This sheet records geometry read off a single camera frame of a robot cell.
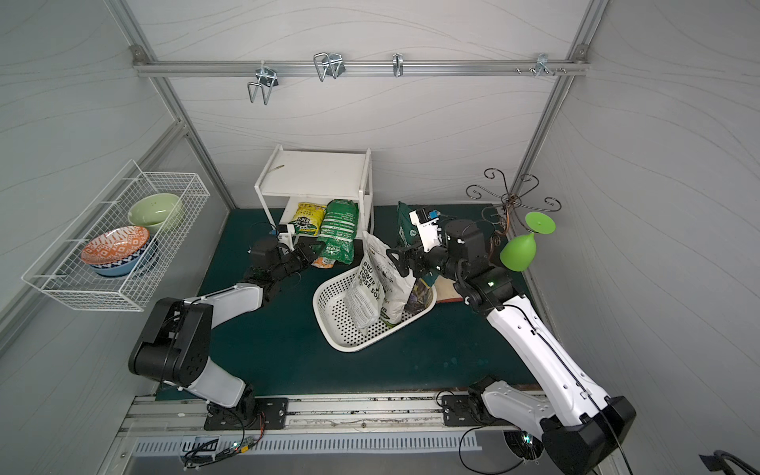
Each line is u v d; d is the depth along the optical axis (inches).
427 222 22.9
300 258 31.5
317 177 31.5
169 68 30.9
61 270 22.3
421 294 31.3
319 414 29.5
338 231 34.7
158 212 28.8
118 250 25.0
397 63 28.5
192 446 27.6
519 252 30.3
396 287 30.3
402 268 24.0
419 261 23.4
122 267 22.6
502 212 48.3
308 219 35.4
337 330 34.7
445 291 36.6
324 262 37.7
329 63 30.2
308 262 31.6
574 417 14.8
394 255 26.1
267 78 30.8
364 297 32.9
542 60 30.1
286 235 32.9
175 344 17.9
